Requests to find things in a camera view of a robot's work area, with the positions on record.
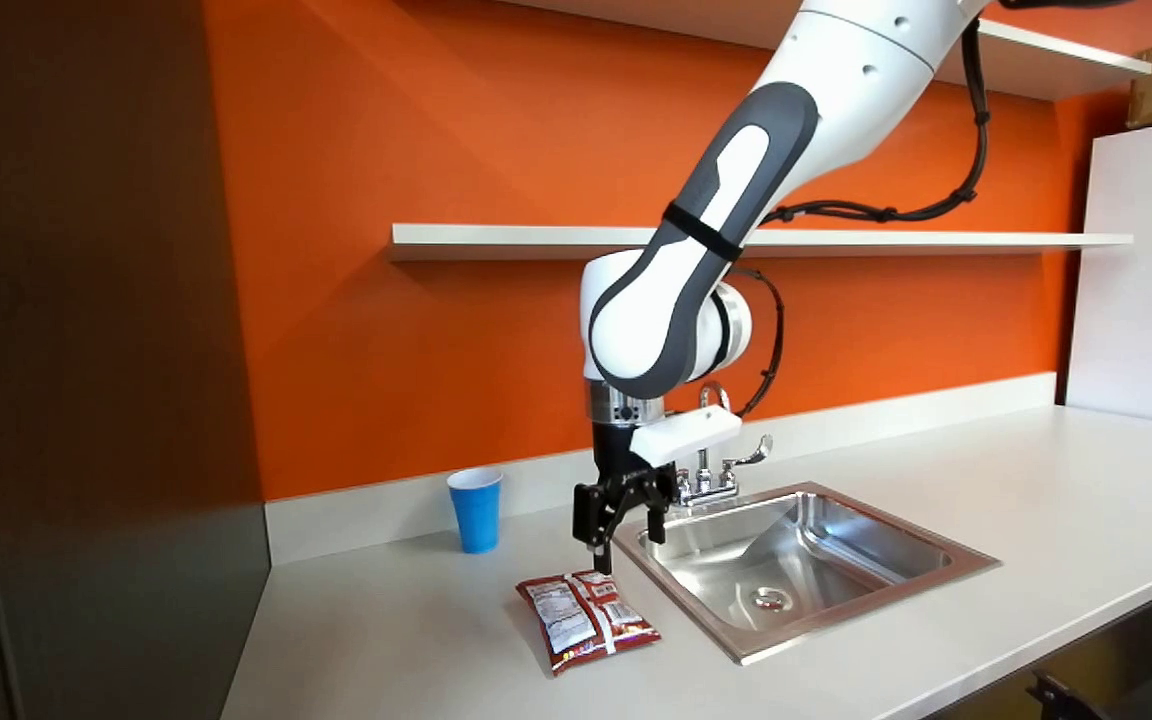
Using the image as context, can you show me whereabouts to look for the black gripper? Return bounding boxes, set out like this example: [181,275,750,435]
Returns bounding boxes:
[574,383,677,572]

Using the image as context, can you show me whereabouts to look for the red snack packet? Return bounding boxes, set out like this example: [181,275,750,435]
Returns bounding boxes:
[518,572,662,676]

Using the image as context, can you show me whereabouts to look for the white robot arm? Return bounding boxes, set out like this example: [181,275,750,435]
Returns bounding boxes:
[574,0,987,572]

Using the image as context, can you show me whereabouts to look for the stainless steel sink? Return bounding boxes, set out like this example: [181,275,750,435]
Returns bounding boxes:
[616,483,992,666]

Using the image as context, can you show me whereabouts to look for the chrome faucet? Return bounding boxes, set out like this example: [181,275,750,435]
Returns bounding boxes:
[682,435,774,514]

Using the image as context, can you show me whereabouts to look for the blue plastic cup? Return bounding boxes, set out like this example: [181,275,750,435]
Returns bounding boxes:
[447,468,503,554]

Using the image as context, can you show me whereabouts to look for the dark grey cabinet panel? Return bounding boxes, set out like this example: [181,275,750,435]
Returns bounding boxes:
[0,0,267,720]

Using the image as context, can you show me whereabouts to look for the white upper shelf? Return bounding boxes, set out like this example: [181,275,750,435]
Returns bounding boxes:
[982,21,1152,100]

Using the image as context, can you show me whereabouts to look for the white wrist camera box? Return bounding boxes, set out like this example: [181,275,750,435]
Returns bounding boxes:
[629,405,744,468]

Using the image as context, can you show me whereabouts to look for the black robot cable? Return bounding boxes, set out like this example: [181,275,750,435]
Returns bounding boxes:
[701,18,998,419]

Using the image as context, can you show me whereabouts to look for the white wall shelf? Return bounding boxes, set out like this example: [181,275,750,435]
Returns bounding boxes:
[391,225,1129,260]

